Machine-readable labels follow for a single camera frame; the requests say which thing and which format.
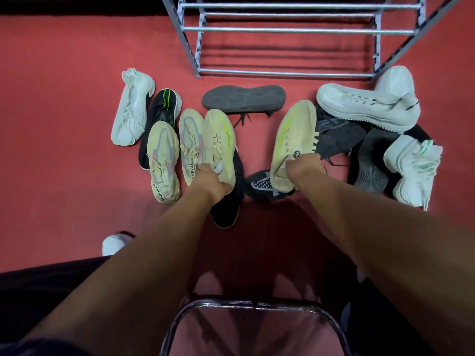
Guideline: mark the person's left hand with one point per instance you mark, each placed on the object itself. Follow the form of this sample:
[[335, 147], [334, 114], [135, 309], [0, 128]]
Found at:
[[207, 183]]

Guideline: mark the person's right hand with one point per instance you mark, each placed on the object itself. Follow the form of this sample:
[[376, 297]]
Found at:
[[306, 168]]

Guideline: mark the person's left fingers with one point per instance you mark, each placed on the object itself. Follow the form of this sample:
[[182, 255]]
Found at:
[[225, 189]]

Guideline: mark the person's right fingers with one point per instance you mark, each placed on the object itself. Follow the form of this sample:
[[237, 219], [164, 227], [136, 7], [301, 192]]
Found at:
[[291, 167]]

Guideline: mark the cream sneaker neon green stripe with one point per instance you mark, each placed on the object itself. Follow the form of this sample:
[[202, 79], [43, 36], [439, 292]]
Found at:
[[219, 140], [293, 137]]

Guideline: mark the person's left forearm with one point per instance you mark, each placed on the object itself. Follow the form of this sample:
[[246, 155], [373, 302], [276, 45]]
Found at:
[[141, 270]]

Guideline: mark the person's right forearm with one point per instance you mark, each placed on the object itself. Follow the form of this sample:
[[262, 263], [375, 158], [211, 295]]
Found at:
[[389, 248]]

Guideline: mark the black sneaker tan sole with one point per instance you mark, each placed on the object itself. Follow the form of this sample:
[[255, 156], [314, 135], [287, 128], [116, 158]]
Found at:
[[228, 209]]

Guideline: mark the black sneaker white pattern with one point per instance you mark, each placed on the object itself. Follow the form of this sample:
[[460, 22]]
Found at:
[[261, 185]]

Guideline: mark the cream sneaker pink grey sides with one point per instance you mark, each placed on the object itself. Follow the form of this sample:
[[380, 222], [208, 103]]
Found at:
[[191, 142], [163, 159]]

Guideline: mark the dark grey lettered sneaker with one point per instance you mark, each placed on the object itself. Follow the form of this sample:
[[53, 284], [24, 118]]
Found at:
[[339, 135]]

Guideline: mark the black sneaker dark tread sole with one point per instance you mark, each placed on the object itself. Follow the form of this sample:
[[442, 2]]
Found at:
[[373, 163]]

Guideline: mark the black sneaker grey sole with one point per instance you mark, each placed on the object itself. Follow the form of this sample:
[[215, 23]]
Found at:
[[243, 98]]

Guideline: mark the white perforated sneaker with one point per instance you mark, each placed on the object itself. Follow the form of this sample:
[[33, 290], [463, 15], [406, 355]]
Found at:
[[371, 105], [395, 81]]

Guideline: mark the black sneaker green stripe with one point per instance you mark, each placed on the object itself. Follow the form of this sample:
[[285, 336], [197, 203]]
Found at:
[[165, 101]]

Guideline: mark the white knit sneaker green tab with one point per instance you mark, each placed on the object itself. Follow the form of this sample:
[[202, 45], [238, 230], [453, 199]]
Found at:
[[133, 107], [415, 166]]

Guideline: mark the person's white shoe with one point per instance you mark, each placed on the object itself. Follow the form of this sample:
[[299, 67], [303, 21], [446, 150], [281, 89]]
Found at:
[[113, 243]]

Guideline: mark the grey metal shoe rack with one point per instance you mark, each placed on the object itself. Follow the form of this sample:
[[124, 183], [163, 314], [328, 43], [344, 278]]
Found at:
[[297, 30]]

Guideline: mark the person's black trousers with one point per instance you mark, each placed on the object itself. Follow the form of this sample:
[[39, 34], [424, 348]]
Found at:
[[40, 289]]

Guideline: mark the black metal chair frame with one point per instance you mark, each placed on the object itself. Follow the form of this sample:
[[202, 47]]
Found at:
[[256, 304]]

